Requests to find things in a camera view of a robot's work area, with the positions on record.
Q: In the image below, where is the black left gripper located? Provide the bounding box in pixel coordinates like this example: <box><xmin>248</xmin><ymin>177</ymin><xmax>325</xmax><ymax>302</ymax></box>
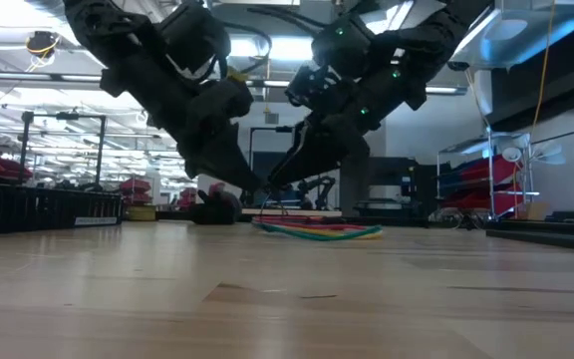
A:
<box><xmin>100</xmin><ymin>57</ymin><xmax>264</xmax><ymax>193</ymax></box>

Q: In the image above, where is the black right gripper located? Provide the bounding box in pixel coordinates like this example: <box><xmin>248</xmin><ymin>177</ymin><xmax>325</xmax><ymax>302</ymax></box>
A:
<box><xmin>265</xmin><ymin>64</ymin><xmax>428</xmax><ymax>192</ymax></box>

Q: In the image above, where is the thin dark zip tie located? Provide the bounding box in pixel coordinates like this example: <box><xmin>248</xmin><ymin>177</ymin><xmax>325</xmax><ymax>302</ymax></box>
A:
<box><xmin>258</xmin><ymin>187</ymin><xmax>291</xmax><ymax>219</ymax></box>

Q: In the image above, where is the red wire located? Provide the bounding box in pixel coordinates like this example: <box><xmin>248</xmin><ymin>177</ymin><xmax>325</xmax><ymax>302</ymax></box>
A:
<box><xmin>251</xmin><ymin>215</ymin><xmax>368</xmax><ymax>231</ymax></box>

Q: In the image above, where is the bundle of coloured cables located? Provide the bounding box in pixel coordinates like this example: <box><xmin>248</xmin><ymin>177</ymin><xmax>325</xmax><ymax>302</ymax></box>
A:
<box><xmin>254</xmin><ymin>221</ymin><xmax>384</xmax><ymax>242</ymax></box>

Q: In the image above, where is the black slotted cable raceway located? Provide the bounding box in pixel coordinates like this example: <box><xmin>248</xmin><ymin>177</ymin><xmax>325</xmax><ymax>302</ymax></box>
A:
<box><xmin>0</xmin><ymin>180</ymin><xmax>125</xmax><ymax>236</ymax></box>

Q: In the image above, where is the black raceway cover strip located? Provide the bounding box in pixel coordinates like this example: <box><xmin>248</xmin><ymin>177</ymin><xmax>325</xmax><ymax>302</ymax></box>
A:
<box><xmin>484</xmin><ymin>227</ymin><xmax>574</xmax><ymax>254</ymax></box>

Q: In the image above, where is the black cabinet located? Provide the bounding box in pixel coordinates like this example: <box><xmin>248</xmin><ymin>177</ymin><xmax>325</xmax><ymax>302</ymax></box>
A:
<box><xmin>366</xmin><ymin>156</ymin><xmax>440</xmax><ymax>204</ymax></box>

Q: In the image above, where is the tape roll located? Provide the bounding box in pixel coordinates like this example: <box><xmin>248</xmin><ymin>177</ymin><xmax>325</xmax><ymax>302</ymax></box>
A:
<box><xmin>125</xmin><ymin>202</ymin><xmax>158</xmax><ymax>222</ymax></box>

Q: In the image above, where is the white multi-head floor lamp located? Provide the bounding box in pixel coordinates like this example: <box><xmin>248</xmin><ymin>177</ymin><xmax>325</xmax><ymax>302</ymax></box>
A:
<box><xmin>498</xmin><ymin>132</ymin><xmax>567</xmax><ymax>220</ymax></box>

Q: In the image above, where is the black ceiling-hung device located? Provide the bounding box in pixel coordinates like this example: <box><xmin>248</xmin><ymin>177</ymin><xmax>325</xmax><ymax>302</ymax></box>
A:
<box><xmin>24</xmin><ymin>29</ymin><xmax>62</xmax><ymax>69</ymax></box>

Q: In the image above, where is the cardboard box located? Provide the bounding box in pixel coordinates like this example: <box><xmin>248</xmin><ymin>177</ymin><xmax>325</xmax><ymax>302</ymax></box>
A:
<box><xmin>514</xmin><ymin>200</ymin><xmax>551</xmax><ymax>222</ymax></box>

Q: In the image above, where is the black gantry frame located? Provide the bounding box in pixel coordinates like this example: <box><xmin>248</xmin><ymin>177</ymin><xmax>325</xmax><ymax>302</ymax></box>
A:
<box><xmin>19</xmin><ymin>110</ymin><xmax>109</xmax><ymax>189</ymax></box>
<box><xmin>247</xmin><ymin>125</ymin><xmax>298</xmax><ymax>195</ymax></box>

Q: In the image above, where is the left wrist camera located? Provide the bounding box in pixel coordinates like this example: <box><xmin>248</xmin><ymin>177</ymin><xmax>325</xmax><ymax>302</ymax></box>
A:
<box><xmin>201</xmin><ymin>78</ymin><xmax>257</xmax><ymax>121</ymax></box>

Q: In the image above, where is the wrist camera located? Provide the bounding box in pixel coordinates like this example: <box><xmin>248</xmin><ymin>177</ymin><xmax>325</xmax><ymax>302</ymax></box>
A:
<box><xmin>285</xmin><ymin>63</ymin><xmax>341</xmax><ymax>109</ymax></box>
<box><xmin>201</xmin><ymin>78</ymin><xmax>257</xmax><ymax>121</ymax></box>

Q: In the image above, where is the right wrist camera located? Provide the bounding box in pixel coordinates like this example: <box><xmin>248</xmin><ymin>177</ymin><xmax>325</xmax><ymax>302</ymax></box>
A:
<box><xmin>285</xmin><ymin>63</ymin><xmax>341</xmax><ymax>109</ymax></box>

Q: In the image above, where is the black aluminium table frame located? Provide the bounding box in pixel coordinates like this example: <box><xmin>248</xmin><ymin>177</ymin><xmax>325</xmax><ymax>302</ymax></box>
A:
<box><xmin>154</xmin><ymin>207</ymin><xmax>574</xmax><ymax>236</ymax></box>

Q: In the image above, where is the metal wire shelf rack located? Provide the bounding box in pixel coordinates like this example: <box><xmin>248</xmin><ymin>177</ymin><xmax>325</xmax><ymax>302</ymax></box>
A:
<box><xmin>434</xmin><ymin>130</ymin><xmax>535</xmax><ymax>223</ymax></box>

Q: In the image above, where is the yellow hanging cable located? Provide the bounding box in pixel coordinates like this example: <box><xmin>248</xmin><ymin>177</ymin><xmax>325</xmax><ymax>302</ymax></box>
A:
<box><xmin>529</xmin><ymin>0</ymin><xmax>558</xmax><ymax>144</ymax></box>

